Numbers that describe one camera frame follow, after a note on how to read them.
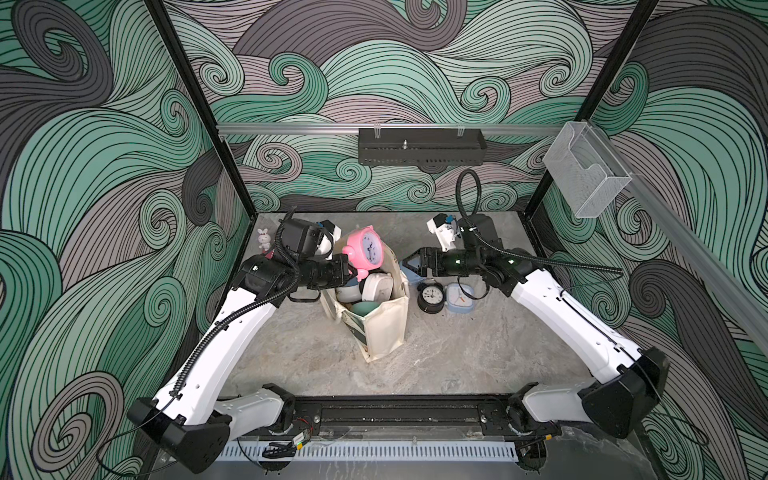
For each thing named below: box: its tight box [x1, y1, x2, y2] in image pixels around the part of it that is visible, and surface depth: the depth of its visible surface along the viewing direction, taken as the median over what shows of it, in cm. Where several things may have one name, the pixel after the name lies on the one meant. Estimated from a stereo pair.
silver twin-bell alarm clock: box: [335, 285, 362, 302], surface depth 87 cm
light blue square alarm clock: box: [446, 283, 475, 314], surface depth 94 cm
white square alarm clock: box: [361, 273, 394, 303], surface depth 78 cm
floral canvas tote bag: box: [319, 242, 410, 363], surface depth 74 cm
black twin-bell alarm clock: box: [417, 278, 446, 315], surface depth 94 cm
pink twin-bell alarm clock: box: [342, 225, 385, 282], surface depth 70 cm
